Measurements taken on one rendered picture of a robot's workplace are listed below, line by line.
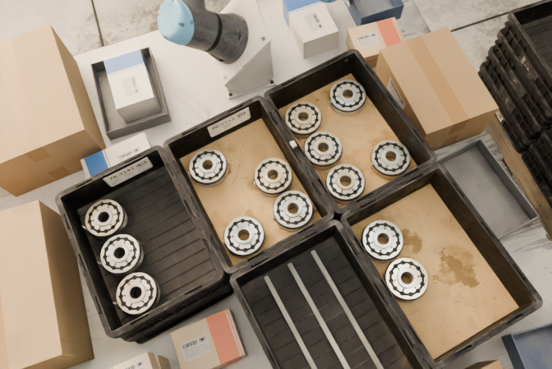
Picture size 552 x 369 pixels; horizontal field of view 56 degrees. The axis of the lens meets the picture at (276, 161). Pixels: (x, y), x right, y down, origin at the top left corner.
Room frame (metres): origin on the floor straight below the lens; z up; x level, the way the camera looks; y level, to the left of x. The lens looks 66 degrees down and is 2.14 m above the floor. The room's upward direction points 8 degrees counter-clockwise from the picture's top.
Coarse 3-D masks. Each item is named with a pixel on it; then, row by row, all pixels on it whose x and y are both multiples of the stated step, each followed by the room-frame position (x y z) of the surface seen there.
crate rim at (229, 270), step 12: (240, 108) 0.70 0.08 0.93; (264, 108) 0.68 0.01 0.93; (216, 120) 0.67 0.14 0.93; (276, 120) 0.65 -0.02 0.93; (192, 132) 0.64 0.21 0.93; (168, 144) 0.62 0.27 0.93; (288, 144) 0.57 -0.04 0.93; (168, 156) 0.58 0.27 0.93; (180, 180) 0.51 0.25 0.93; (312, 180) 0.46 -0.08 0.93; (192, 204) 0.44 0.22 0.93; (324, 204) 0.40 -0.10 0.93; (324, 216) 0.37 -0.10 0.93; (204, 228) 0.38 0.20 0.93; (312, 228) 0.34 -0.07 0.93; (288, 240) 0.32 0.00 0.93; (216, 252) 0.31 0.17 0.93; (264, 252) 0.30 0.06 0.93; (240, 264) 0.28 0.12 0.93
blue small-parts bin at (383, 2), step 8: (352, 0) 1.12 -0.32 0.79; (368, 0) 1.17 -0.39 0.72; (376, 0) 1.16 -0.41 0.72; (384, 0) 1.16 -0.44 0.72; (392, 0) 1.14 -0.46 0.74; (400, 0) 1.10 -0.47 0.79; (352, 8) 1.11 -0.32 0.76; (360, 8) 1.14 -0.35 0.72; (368, 8) 1.13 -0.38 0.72; (376, 8) 1.13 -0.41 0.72; (384, 8) 1.12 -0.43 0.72; (392, 8) 1.07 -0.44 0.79; (400, 8) 1.08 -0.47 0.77; (352, 16) 1.10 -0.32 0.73; (360, 16) 1.06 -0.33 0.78; (368, 16) 1.05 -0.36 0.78; (376, 16) 1.06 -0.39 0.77; (384, 16) 1.06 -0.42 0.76; (392, 16) 1.07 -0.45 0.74; (400, 16) 1.08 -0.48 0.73; (360, 24) 1.05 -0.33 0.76
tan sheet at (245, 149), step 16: (240, 128) 0.69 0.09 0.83; (256, 128) 0.68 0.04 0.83; (224, 144) 0.65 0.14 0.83; (240, 144) 0.64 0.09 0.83; (256, 144) 0.63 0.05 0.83; (272, 144) 0.63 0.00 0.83; (240, 160) 0.59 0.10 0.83; (256, 160) 0.58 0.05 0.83; (240, 176) 0.54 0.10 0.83; (272, 176) 0.53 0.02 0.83; (208, 192) 0.51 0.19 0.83; (224, 192) 0.50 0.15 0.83; (240, 192) 0.50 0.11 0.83; (256, 192) 0.49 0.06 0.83; (304, 192) 0.47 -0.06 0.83; (208, 208) 0.46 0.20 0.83; (224, 208) 0.46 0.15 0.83; (240, 208) 0.45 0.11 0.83; (256, 208) 0.44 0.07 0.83; (272, 208) 0.44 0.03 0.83; (224, 224) 0.41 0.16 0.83; (272, 224) 0.39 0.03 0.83; (272, 240) 0.35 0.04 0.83
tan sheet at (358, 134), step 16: (352, 80) 0.80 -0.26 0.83; (304, 96) 0.76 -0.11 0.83; (320, 96) 0.76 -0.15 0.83; (320, 112) 0.71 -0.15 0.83; (368, 112) 0.69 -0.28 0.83; (320, 128) 0.65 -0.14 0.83; (336, 128) 0.65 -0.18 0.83; (352, 128) 0.64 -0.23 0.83; (368, 128) 0.63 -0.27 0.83; (384, 128) 0.63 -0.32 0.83; (304, 144) 0.61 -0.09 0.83; (352, 144) 0.59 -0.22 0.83; (368, 144) 0.59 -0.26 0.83; (352, 160) 0.54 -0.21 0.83; (368, 160) 0.54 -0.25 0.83; (320, 176) 0.51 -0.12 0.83; (368, 176) 0.49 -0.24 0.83; (368, 192) 0.45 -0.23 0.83
